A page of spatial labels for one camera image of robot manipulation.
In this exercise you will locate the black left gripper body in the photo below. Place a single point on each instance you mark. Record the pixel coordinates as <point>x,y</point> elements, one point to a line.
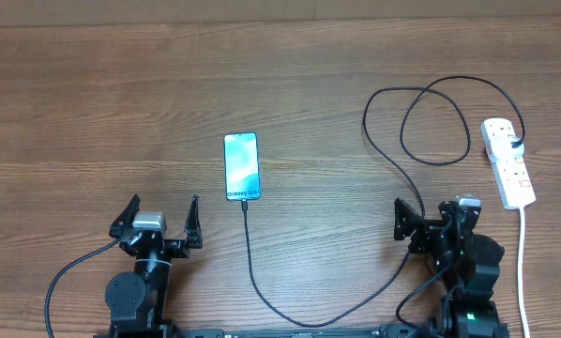
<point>172,249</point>

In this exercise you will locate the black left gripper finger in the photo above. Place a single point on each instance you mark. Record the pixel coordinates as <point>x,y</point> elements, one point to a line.
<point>126,217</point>
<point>192,227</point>

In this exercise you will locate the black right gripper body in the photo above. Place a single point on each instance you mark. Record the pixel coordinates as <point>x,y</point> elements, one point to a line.
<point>427,242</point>

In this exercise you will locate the blue Galaxy smartphone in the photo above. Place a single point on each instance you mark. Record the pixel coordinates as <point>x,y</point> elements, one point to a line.
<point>242,175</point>

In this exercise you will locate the white power strip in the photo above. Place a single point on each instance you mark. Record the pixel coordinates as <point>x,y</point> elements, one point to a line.
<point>511,176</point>

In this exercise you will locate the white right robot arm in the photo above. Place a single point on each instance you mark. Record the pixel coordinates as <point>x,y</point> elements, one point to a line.
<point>466,263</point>

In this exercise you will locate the white charger plug adapter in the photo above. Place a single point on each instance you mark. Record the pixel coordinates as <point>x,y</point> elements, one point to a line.
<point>504,148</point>

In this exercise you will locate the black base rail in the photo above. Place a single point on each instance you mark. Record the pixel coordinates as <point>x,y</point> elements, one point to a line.
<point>383,331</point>

